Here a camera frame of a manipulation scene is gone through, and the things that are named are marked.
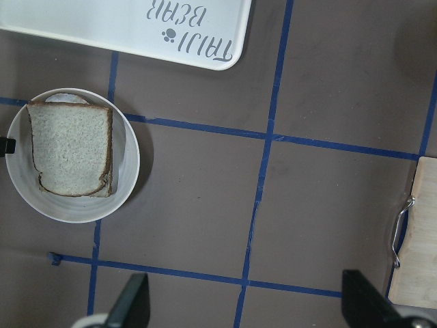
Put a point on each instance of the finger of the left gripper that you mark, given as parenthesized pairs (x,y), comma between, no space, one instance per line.
(7,146)

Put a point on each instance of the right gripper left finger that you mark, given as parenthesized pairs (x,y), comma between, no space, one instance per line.
(132,308)

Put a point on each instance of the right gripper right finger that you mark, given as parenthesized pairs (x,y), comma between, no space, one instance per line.
(363,306)

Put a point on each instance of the bread slice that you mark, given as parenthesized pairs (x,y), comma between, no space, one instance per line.
(106,178)
(68,146)

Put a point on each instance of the white round plate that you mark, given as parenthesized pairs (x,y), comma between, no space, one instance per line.
(126,165)

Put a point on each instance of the wooden cutting board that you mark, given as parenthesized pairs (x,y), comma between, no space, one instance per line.
(414,242)

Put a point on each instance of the fried egg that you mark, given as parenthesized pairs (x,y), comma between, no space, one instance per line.
(66,98)

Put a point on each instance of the cream bear tray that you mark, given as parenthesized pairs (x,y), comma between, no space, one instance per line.
(204,34)

